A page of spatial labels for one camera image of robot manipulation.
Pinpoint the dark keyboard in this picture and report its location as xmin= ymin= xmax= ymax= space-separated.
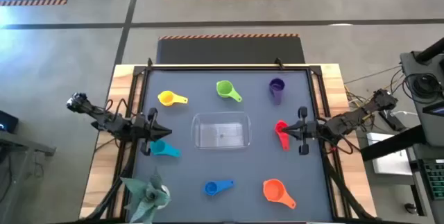
xmin=419 ymin=159 xmax=444 ymax=200

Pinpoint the yellow measuring cup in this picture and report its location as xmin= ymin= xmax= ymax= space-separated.
xmin=157 ymin=90 xmax=189 ymax=107

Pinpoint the black round pole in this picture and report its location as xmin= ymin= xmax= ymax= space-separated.
xmin=415 ymin=37 xmax=444 ymax=64

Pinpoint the white flat box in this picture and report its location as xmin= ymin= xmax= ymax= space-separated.
xmin=366 ymin=132 xmax=414 ymax=176

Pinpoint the orange measuring cup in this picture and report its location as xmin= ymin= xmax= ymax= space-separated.
xmin=262 ymin=178 xmax=297 ymax=210

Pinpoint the grey side desk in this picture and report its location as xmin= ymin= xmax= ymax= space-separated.
xmin=0 ymin=130 xmax=57 ymax=158

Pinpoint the clear plastic basket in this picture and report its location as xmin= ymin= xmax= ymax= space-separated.
xmin=191 ymin=111 xmax=252 ymax=150

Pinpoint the grey equipment cart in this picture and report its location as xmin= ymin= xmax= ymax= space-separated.
xmin=399 ymin=50 xmax=444 ymax=148

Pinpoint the green measuring cup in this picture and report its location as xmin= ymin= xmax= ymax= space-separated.
xmin=216 ymin=80 xmax=243 ymax=103

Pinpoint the black support beam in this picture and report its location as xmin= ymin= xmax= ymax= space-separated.
xmin=359 ymin=125 xmax=426 ymax=162

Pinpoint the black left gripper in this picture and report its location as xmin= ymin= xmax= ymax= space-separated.
xmin=131 ymin=107 xmax=173 ymax=156

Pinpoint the black metal table frame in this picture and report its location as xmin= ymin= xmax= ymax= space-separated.
xmin=81 ymin=57 xmax=377 ymax=224

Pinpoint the purple measuring cup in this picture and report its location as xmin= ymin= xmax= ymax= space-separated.
xmin=268 ymin=78 xmax=286 ymax=106

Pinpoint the red measuring cup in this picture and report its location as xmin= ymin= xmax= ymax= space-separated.
xmin=274 ymin=120 xmax=291 ymax=152

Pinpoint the blue measuring cup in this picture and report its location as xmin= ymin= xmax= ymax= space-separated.
xmin=203 ymin=179 xmax=235 ymax=197

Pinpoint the black power strip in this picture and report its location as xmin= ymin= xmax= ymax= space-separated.
xmin=378 ymin=110 xmax=405 ymax=131

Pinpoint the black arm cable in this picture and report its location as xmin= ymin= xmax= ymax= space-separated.
xmin=321 ymin=132 xmax=355 ymax=156
xmin=103 ymin=98 xmax=132 ymax=117

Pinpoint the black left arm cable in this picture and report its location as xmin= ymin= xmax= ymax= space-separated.
xmin=103 ymin=98 xmax=132 ymax=117

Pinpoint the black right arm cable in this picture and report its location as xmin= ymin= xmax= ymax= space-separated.
xmin=321 ymin=132 xmax=355 ymax=156

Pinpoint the green artificial succulent plant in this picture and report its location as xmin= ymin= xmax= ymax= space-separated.
xmin=120 ymin=168 xmax=172 ymax=224

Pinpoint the grey table mat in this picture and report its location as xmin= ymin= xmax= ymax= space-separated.
xmin=126 ymin=69 xmax=334 ymax=223

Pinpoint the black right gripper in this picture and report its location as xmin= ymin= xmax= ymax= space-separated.
xmin=281 ymin=106 xmax=321 ymax=156

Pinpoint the coiled black cable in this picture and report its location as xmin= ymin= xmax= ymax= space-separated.
xmin=403 ymin=72 xmax=443 ymax=101

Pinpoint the black monitor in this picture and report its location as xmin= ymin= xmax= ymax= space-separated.
xmin=0 ymin=110 xmax=19 ymax=134

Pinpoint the teal measuring cup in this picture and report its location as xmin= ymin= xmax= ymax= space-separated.
xmin=149 ymin=139 xmax=182 ymax=158

